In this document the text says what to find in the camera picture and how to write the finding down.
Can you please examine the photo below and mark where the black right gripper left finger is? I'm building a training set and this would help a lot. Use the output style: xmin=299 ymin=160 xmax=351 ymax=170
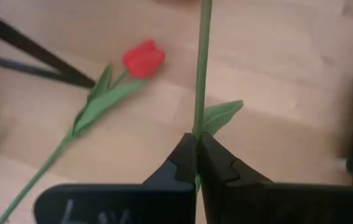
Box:
xmin=33 ymin=133 xmax=198 ymax=224

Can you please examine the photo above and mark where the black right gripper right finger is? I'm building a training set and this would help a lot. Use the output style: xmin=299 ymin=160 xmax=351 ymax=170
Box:
xmin=198 ymin=133 xmax=353 ymax=224

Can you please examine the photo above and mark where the red tulip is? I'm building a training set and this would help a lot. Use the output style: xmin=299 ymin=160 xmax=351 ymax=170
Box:
xmin=0 ymin=39 xmax=166 ymax=224

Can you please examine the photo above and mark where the wooden shelf with black frame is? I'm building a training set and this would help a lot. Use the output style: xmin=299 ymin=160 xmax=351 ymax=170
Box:
xmin=0 ymin=4 xmax=97 ymax=90

